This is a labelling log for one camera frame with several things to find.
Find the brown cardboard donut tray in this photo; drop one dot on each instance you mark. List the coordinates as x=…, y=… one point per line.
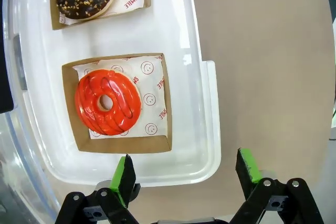
x=118, y=145
x=53, y=11

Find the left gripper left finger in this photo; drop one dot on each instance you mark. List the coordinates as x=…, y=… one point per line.
x=127, y=179

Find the clear plastic container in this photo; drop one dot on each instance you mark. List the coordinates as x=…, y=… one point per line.
x=189, y=129
x=26, y=142

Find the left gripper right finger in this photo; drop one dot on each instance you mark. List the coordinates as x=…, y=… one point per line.
x=245, y=171

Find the red glazed donut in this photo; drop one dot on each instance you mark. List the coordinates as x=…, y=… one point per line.
x=86, y=111

